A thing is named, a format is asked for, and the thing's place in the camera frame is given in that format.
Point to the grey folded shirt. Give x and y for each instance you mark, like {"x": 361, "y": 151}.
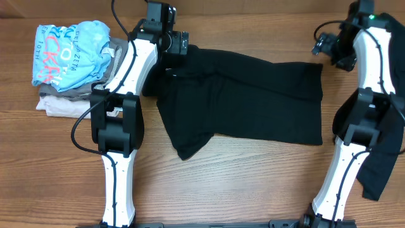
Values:
{"x": 83, "y": 92}

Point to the black t-shirt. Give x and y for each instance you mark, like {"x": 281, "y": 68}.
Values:
{"x": 212, "y": 92}

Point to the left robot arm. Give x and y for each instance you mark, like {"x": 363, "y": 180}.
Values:
{"x": 116, "y": 116}

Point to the beige folded shirt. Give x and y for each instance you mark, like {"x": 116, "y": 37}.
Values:
{"x": 61, "y": 107}

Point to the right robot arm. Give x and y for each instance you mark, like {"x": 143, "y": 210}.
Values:
{"x": 327, "y": 208}

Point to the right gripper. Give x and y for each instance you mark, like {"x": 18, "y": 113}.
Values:
{"x": 324, "y": 43}

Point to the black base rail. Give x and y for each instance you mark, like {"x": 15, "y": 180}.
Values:
{"x": 270, "y": 224}

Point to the light blue printed t-shirt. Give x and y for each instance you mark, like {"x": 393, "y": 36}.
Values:
{"x": 69, "y": 57}

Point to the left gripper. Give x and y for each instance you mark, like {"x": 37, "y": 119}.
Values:
{"x": 175, "y": 45}

